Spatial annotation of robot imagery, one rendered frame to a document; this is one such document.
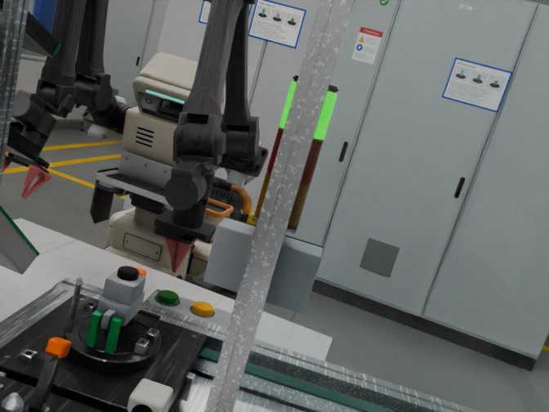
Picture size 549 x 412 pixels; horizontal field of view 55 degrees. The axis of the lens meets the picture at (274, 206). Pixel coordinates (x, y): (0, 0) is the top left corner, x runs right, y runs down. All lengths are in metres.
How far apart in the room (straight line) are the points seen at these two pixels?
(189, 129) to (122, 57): 7.98
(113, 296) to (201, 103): 0.37
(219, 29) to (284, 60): 2.72
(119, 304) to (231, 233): 0.25
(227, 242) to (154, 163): 0.91
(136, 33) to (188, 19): 4.82
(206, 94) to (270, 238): 0.46
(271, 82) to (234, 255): 3.21
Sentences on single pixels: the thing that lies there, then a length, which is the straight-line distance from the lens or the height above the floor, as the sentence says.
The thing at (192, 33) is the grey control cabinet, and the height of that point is 1.54.
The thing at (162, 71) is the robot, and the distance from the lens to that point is 1.45.
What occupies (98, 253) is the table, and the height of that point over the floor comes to 0.86.
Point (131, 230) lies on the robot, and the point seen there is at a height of 0.88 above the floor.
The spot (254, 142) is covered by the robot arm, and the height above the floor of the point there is 1.24.
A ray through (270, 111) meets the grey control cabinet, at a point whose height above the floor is 1.17.
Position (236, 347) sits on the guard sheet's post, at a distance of 0.60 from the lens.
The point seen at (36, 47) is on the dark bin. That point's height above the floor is 1.36.
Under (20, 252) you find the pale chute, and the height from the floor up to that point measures 1.03.
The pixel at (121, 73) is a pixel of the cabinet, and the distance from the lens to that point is 8.88.
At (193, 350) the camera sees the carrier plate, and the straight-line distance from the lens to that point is 0.87.
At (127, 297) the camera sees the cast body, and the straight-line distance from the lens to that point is 0.77.
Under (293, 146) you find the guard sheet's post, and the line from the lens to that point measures 0.52.
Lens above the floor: 1.41
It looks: 13 degrees down
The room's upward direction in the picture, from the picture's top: 16 degrees clockwise
